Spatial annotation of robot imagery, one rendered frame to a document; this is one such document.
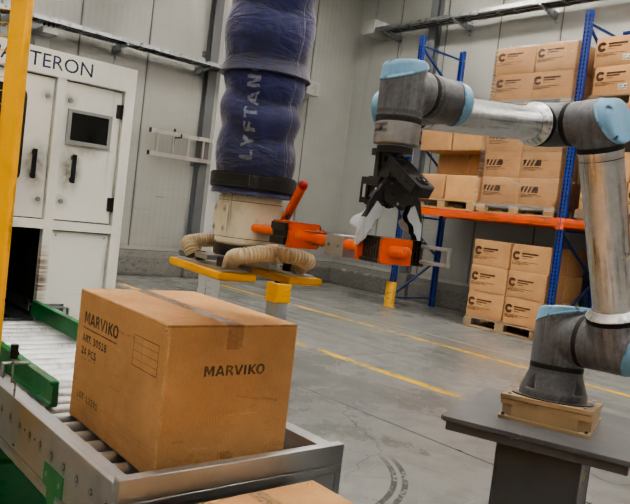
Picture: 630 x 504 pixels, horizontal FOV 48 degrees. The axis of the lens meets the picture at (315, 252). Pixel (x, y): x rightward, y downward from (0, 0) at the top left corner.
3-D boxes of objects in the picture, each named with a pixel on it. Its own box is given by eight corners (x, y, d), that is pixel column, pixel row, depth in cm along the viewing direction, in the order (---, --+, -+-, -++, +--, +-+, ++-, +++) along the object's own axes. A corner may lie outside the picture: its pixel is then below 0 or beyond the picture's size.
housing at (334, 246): (322, 253, 148) (324, 232, 147) (348, 255, 151) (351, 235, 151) (340, 257, 142) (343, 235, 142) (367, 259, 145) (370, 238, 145)
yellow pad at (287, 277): (230, 267, 203) (232, 250, 203) (261, 269, 208) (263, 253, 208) (288, 284, 174) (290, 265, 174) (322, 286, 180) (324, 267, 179)
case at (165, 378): (68, 413, 221) (81, 287, 219) (182, 403, 246) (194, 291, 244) (152, 483, 174) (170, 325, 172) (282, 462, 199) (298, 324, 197)
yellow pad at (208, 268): (168, 263, 193) (170, 245, 193) (202, 265, 198) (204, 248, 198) (218, 280, 164) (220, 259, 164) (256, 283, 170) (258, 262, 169)
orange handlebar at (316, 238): (198, 224, 207) (199, 212, 206) (286, 233, 223) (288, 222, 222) (390, 261, 128) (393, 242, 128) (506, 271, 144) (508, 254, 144)
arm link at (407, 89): (442, 63, 136) (405, 51, 130) (434, 127, 137) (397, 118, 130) (408, 68, 143) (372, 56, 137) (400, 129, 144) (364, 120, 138)
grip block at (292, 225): (266, 243, 166) (269, 218, 165) (302, 246, 171) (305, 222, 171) (284, 246, 159) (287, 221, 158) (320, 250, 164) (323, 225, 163)
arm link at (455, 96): (440, 87, 153) (399, 75, 145) (482, 81, 144) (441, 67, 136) (436, 130, 153) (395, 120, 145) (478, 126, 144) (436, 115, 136)
